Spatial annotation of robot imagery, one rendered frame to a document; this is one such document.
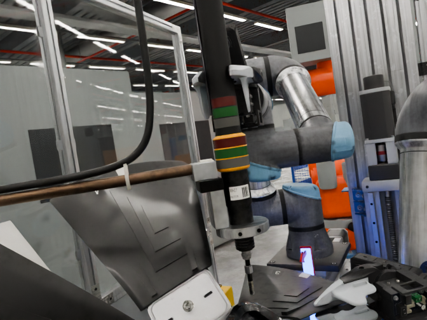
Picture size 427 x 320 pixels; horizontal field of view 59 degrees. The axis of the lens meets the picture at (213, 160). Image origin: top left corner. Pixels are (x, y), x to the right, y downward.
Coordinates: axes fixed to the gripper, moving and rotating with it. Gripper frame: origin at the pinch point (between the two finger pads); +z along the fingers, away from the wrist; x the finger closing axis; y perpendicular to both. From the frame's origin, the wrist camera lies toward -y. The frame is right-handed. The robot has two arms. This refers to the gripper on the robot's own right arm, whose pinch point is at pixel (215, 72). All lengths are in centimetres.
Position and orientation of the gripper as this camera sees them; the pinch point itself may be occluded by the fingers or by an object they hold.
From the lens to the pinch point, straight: 48.0
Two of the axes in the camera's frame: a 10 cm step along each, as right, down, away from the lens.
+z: -2.4, 0.8, -9.7
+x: -9.6, 1.3, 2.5
